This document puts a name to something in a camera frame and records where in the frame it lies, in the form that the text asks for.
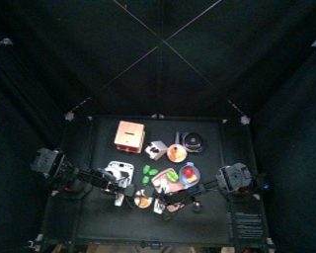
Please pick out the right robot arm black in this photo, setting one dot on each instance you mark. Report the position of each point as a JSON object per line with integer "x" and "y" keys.
{"x": 229, "y": 178}

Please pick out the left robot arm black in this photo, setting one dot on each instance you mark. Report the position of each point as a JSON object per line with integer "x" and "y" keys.
{"x": 68, "y": 169}

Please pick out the yellow toy fruit half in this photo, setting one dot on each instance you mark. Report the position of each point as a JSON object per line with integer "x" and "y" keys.
{"x": 143, "y": 202}

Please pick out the small wooden plate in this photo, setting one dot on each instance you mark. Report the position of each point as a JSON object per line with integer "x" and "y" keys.
{"x": 175, "y": 208}

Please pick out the green toy leaf piece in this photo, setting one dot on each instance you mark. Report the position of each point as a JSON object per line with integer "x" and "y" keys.
{"x": 154, "y": 171}
{"x": 146, "y": 180}
{"x": 146, "y": 169}

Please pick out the white round plate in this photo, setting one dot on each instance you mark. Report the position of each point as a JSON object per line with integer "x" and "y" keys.
{"x": 144, "y": 206}

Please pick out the small black round object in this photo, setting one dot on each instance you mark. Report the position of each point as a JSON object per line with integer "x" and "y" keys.
{"x": 197, "y": 206}

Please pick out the grey blue toy bowl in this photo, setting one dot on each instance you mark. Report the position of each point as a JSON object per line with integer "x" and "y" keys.
{"x": 183, "y": 178}

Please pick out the yellow toy food piece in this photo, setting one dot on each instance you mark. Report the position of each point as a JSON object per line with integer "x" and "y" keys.
{"x": 191, "y": 179}

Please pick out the green toy lime slice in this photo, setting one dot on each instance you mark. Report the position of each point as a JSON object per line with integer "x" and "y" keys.
{"x": 172, "y": 175}

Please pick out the red toy food piece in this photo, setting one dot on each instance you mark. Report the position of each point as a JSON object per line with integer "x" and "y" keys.
{"x": 189, "y": 172}

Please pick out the toy frying pan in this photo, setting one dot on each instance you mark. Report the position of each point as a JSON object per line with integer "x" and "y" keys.
{"x": 176, "y": 158}

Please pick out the orange toy food slice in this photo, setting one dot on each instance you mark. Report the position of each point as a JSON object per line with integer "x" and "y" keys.
{"x": 174, "y": 153}

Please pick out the wooden box red front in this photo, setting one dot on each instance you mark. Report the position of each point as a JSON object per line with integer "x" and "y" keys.
{"x": 130, "y": 135}

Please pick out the black round toy pot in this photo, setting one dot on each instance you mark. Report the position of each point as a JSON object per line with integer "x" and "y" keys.
{"x": 193, "y": 141}

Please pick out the white text label sticker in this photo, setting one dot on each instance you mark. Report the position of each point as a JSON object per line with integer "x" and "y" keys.
{"x": 249, "y": 225}

